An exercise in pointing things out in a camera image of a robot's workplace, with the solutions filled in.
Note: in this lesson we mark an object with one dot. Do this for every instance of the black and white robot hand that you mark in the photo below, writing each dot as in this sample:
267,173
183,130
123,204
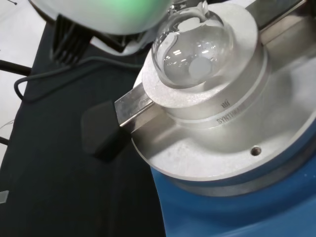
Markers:
103,14

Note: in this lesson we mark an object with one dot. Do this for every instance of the heater with blue base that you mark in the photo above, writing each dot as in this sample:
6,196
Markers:
222,148

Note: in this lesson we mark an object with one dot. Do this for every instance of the black bench cloth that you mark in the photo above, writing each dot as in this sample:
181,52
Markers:
49,172

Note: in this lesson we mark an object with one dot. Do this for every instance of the clear tape piece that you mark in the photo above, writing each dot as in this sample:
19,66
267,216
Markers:
3,196

